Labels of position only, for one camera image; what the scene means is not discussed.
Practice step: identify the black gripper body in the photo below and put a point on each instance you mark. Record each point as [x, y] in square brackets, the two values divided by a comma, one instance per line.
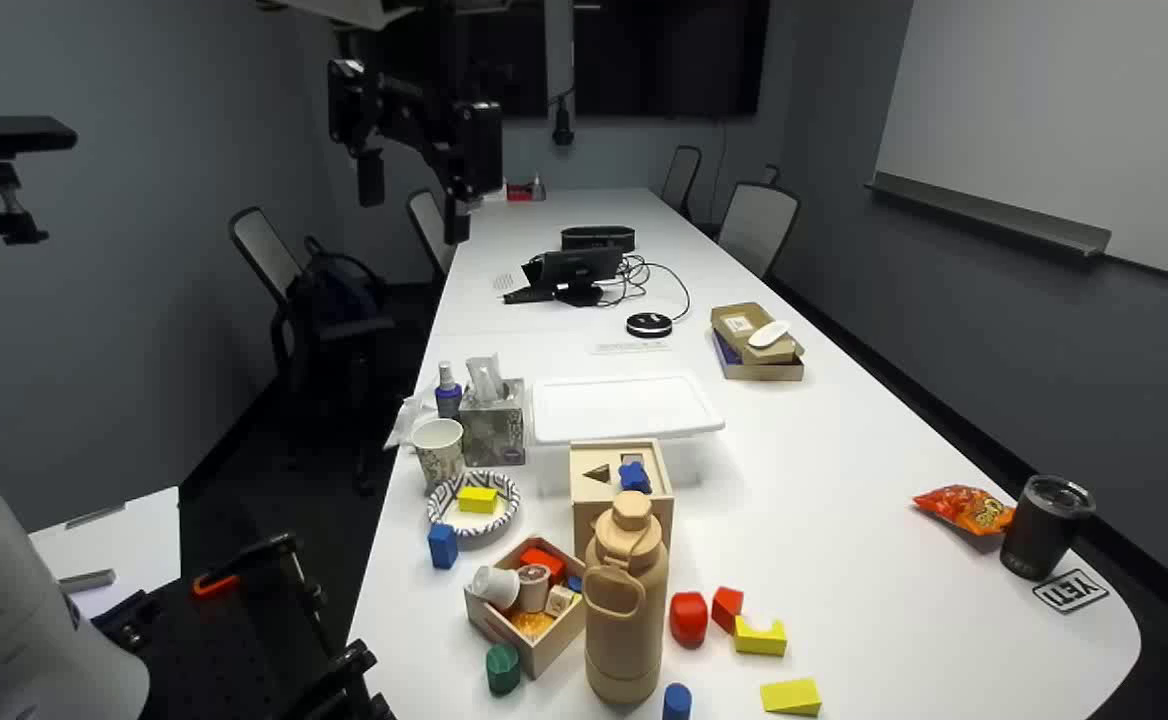
[476, 140]

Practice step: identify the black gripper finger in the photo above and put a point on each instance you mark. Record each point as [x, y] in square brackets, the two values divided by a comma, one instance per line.
[456, 217]
[370, 178]

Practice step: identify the white tissue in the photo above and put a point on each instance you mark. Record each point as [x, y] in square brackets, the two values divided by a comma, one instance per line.
[486, 384]

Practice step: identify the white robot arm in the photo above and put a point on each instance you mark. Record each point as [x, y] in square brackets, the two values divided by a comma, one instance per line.
[54, 662]

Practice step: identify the red box far end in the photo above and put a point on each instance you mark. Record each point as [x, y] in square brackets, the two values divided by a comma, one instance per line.
[527, 191]

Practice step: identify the grey patterned tissue box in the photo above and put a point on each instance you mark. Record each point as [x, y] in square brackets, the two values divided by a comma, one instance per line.
[493, 427]

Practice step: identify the grey chair left far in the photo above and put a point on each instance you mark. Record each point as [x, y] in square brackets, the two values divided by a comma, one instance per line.
[430, 224]

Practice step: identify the black conference phone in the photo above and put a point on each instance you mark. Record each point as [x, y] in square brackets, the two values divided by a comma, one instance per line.
[571, 274]

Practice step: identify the black speaker bar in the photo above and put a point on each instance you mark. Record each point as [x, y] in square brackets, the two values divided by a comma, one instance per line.
[616, 236]

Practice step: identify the black office chair left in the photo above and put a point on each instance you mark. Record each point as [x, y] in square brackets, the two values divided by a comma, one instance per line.
[329, 316]

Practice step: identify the small blue sanitizer bottle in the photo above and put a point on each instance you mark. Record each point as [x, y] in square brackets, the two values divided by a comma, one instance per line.
[449, 392]

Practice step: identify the black round puck device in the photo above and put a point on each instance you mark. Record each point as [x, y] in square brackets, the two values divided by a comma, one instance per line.
[649, 325]

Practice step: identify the grey office chair far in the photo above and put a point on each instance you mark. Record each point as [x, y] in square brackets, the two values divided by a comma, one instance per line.
[680, 178]

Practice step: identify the grey office chair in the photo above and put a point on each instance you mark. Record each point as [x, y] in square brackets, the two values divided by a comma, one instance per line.
[680, 178]
[756, 222]

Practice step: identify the white paper cup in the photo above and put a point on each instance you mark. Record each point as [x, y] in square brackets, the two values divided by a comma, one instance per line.
[438, 451]

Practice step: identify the yellow block on plate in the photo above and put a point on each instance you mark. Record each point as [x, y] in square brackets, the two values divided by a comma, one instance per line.
[476, 498]

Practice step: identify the patterned paper plate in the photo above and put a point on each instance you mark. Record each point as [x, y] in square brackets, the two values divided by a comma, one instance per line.
[470, 524]

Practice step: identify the grey office chair right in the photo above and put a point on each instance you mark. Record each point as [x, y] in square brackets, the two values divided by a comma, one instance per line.
[756, 222]

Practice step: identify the blue block on sorter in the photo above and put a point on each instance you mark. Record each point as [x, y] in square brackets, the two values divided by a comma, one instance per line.
[634, 477]

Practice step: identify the blue cylinder block left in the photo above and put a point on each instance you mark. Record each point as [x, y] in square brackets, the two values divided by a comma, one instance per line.
[440, 547]

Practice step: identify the wooden tray with blocks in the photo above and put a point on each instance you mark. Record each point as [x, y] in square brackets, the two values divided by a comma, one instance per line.
[529, 600]

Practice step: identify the tan water bottle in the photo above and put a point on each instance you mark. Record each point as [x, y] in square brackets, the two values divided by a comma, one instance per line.
[626, 582]

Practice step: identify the green block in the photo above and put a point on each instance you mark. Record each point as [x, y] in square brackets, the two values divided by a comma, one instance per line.
[500, 669]

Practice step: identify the red cylinder block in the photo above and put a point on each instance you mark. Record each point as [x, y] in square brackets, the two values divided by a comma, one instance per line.
[690, 618]

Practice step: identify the black orange clamp equipment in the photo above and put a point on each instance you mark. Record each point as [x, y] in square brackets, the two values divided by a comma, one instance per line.
[247, 642]

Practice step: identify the red cube block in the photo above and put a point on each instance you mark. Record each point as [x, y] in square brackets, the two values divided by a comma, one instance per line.
[727, 605]

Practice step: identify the yellow notched block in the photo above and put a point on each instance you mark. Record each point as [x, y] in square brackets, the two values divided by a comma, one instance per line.
[756, 639]

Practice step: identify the blue block front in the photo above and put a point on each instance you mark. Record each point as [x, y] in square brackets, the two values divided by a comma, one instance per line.
[678, 700]

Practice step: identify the yellow flat block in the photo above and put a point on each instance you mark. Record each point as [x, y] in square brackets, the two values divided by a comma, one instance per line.
[795, 699]

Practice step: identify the orange snack bag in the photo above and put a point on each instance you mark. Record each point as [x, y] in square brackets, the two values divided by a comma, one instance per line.
[966, 509]

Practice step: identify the whiteboard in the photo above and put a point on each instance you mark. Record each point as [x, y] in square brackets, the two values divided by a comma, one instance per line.
[1045, 118]

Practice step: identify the dark travel mug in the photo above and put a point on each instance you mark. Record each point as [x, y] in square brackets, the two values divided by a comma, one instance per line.
[1045, 523]

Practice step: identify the black white tag sticker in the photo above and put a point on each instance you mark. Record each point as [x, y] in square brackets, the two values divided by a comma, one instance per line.
[1070, 588]

